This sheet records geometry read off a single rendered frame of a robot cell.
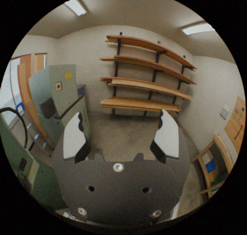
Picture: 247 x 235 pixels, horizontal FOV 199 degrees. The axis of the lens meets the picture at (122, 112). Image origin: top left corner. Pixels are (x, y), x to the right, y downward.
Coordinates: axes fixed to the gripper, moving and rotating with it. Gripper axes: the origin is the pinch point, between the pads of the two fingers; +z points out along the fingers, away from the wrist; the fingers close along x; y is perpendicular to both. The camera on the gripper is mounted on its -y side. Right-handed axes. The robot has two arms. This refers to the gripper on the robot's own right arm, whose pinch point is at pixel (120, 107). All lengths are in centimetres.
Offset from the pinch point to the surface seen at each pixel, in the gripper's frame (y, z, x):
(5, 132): -2, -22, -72
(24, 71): -73, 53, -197
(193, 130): 129, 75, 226
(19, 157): 19, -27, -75
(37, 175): 37, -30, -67
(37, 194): 41, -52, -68
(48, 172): 49, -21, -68
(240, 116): -3, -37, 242
